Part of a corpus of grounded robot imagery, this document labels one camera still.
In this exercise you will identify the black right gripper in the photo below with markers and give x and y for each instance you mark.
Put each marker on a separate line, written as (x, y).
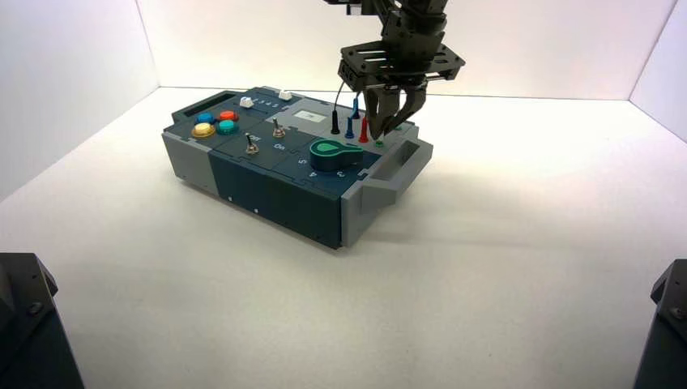
(408, 61)

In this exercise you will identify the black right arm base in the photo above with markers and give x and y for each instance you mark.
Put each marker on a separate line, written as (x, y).
(668, 333)

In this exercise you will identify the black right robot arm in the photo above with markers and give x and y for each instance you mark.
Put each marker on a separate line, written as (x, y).
(418, 11)

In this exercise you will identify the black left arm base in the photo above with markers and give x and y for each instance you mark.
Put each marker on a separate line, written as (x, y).
(27, 333)

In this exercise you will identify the green rotary knob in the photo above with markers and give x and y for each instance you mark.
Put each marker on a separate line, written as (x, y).
(334, 153)

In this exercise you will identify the white display screen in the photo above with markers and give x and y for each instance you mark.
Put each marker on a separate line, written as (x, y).
(308, 115)

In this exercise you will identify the white slider knob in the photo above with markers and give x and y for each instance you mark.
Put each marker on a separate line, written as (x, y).
(285, 95)
(246, 102)

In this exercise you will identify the grey and teal task box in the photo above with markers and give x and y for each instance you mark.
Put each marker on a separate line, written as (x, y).
(273, 198)

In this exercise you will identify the red push button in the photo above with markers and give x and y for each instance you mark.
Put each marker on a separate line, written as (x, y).
(228, 115)

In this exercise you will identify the green push button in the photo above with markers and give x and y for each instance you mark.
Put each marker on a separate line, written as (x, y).
(227, 127)

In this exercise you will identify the blue push button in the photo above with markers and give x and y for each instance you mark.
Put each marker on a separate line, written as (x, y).
(205, 118)

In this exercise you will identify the yellow push button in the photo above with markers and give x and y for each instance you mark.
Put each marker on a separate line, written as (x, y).
(203, 130)

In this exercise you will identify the silver toggle switch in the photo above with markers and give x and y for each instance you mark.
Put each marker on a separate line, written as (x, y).
(251, 147)
(277, 130)

